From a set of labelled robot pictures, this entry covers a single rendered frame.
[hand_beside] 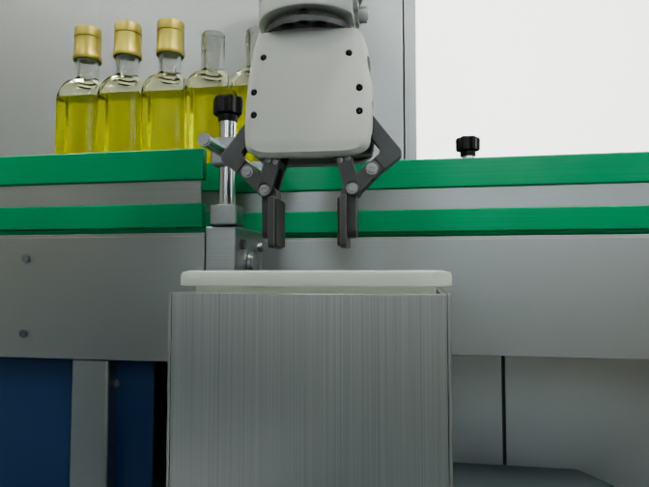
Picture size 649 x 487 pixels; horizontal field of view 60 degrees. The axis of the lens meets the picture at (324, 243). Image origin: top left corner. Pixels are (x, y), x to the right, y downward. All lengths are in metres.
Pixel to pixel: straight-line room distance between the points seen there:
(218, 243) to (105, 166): 0.15
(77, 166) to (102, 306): 0.15
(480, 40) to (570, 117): 0.16
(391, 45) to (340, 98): 0.41
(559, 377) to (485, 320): 0.26
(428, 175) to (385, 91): 0.23
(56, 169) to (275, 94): 0.29
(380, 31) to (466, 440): 0.58
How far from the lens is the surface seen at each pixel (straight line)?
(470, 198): 0.63
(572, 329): 0.62
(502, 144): 0.81
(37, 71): 1.08
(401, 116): 0.81
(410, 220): 0.62
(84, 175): 0.64
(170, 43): 0.77
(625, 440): 0.88
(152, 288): 0.57
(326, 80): 0.45
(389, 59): 0.84
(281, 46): 0.46
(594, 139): 0.83
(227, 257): 0.54
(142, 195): 0.60
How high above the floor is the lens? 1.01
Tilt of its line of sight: 3 degrees up
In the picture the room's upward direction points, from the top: straight up
